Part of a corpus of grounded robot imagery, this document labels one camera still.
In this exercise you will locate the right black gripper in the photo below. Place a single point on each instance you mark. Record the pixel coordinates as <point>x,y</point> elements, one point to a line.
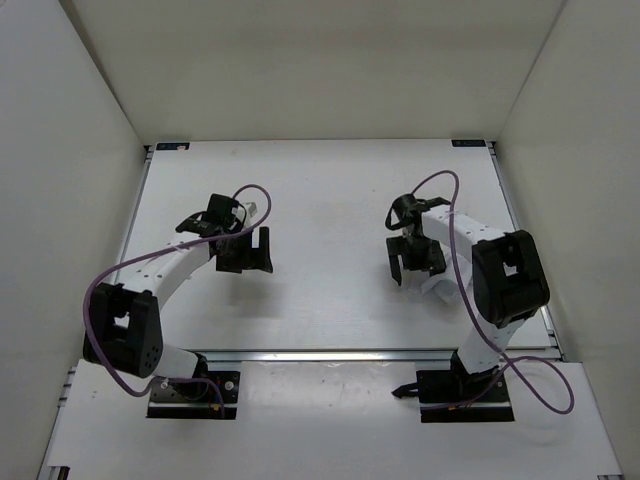
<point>434,262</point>

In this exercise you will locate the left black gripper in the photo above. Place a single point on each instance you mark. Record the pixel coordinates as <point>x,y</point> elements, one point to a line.
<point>252,257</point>

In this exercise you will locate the white skirt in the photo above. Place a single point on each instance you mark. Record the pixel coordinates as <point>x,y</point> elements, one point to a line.
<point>445,286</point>

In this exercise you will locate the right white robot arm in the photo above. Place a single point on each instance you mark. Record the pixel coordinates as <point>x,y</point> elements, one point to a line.
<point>496,274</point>

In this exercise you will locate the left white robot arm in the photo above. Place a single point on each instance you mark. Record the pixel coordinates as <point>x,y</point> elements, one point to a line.
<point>125,332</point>

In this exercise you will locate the left corner label sticker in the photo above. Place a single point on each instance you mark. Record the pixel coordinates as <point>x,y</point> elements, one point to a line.
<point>172,146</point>

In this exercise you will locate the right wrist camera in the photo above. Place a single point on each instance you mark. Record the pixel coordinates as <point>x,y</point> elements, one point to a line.
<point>406,211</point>

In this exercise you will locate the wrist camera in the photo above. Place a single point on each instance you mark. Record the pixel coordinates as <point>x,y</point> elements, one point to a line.
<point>224,215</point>
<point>406,211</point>

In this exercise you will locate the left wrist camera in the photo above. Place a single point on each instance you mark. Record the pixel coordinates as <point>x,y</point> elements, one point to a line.
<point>224,215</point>

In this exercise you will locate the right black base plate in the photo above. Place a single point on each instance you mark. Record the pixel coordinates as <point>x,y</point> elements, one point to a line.
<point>443,399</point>

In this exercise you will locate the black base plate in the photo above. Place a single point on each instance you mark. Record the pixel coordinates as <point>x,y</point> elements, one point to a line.
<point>443,399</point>
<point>197,402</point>

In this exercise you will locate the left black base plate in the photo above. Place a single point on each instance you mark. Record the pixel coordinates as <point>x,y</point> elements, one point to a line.
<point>197,402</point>

